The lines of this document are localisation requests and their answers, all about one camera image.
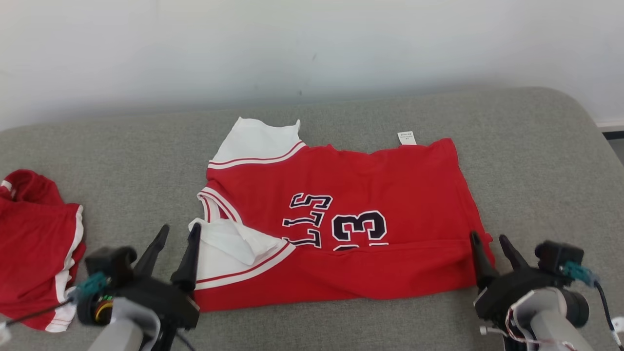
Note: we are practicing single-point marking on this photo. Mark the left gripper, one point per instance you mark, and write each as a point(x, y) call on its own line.
point(165, 302)

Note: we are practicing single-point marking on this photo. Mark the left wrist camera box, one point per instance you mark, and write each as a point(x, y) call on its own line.
point(109, 261)

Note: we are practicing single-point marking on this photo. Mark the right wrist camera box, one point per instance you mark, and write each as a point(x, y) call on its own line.
point(558, 256)

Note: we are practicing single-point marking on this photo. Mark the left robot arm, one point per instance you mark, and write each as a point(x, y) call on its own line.
point(122, 331)

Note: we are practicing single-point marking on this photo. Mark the white wall skirting board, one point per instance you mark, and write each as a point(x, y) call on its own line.
point(612, 126)

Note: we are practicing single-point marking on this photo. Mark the red shorts with white trim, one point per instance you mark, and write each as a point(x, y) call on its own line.
point(29, 243)

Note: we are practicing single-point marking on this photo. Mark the red Bulls basketball jersey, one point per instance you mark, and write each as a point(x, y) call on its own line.
point(390, 185)

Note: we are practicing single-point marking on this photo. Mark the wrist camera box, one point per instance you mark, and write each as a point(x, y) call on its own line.
point(558, 256)
point(109, 261)

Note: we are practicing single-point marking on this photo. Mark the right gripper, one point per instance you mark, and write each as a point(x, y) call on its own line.
point(507, 287)

